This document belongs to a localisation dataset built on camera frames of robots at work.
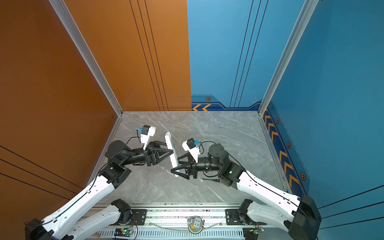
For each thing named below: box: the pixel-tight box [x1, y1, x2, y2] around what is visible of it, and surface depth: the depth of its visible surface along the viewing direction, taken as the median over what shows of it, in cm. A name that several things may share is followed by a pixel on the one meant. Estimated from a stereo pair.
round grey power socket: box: [187, 215, 204, 234], surface depth 68 cm
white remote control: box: [165, 132, 180, 177], surface depth 58 cm
